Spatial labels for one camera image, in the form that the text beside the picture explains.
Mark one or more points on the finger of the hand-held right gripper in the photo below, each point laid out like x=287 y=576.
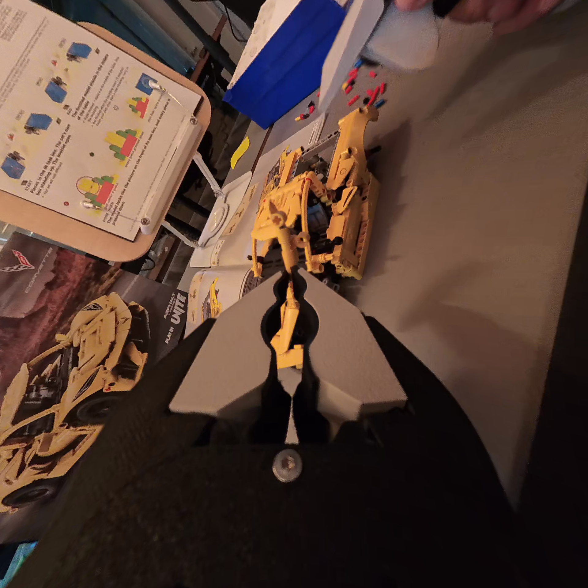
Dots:
x=349 y=50

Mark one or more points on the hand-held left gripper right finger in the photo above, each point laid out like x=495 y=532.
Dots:
x=358 y=363

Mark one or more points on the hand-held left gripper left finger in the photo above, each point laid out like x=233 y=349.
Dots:
x=220 y=367

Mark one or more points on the yellow toy brick car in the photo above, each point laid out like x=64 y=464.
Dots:
x=344 y=193

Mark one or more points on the grey desk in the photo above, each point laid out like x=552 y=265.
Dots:
x=459 y=206

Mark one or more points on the person's right hand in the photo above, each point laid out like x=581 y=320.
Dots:
x=505 y=13

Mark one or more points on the scattered red toy pins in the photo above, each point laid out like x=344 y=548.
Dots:
x=353 y=99

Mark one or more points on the scattered black toy pins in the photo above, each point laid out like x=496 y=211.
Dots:
x=366 y=100

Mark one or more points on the blue storage bin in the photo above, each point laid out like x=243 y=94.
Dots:
x=285 y=69

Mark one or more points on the toy car instruction booklet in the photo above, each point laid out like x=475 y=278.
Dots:
x=206 y=294

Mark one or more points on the crumpled white printed paper bags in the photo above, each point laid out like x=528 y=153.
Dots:
x=264 y=32

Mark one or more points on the yellow paper slip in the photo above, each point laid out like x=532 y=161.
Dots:
x=240 y=151

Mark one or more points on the black toy set box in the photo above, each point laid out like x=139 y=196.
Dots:
x=69 y=367

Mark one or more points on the wooden board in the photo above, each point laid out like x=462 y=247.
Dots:
x=92 y=239

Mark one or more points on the perforated panel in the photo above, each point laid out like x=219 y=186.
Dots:
x=560 y=367

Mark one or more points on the printed instruction sheet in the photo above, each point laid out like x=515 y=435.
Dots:
x=69 y=115

